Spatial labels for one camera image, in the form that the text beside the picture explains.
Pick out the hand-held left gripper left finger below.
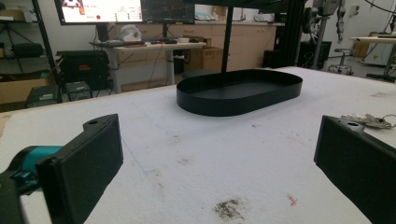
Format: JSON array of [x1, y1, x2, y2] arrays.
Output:
[[35, 113, 124, 224]]

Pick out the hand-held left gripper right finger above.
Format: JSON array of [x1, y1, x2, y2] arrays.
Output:
[[313, 115, 396, 224]]

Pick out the bunch of silver keys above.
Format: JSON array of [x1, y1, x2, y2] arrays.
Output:
[[340, 113, 396, 130]]

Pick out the black oval metal tray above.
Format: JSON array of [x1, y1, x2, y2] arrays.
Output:
[[176, 68, 304, 118]]

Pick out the small black equipment box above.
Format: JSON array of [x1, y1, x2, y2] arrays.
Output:
[[24, 84, 60, 109], [64, 80, 93, 102]]

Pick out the flat cardboard box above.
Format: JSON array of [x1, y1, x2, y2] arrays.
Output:
[[0, 77, 56, 105]]

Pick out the metal stool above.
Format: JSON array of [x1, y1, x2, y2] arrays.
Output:
[[327, 48, 355, 77]]

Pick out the large black equipment case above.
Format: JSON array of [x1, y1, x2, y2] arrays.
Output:
[[56, 49, 110, 91]]

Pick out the light wooden side table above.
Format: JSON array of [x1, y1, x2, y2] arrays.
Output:
[[348, 35, 396, 84]]

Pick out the black metal shelf rack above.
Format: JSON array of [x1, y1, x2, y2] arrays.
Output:
[[0, 0, 64, 105]]

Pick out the grey metal stand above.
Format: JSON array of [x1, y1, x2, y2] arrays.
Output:
[[310, 0, 332, 70]]

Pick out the white-legged wooden desk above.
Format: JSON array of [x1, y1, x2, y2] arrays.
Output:
[[90, 40, 207, 94]]

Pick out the white and red helmet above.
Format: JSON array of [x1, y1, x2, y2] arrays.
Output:
[[116, 24, 143, 43]]

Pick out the lit computer monitor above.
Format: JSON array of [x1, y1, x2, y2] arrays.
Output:
[[54, 0, 144, 26]]

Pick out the brown cardboard box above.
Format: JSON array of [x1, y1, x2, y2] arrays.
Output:
[[186, 46, 224, 73]]

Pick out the black upright pole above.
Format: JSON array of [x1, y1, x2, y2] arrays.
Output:
[[220, 6, 234, 74]]

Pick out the dark computer monitor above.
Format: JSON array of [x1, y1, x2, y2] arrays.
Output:
[[140, 0, 196, 25]]

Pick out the black aluminium frame column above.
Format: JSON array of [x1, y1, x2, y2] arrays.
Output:
[[280, 0, 308, 68]]

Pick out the beige wall cabinets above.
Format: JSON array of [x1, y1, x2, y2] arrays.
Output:
[[108, 21, 278, 73]]

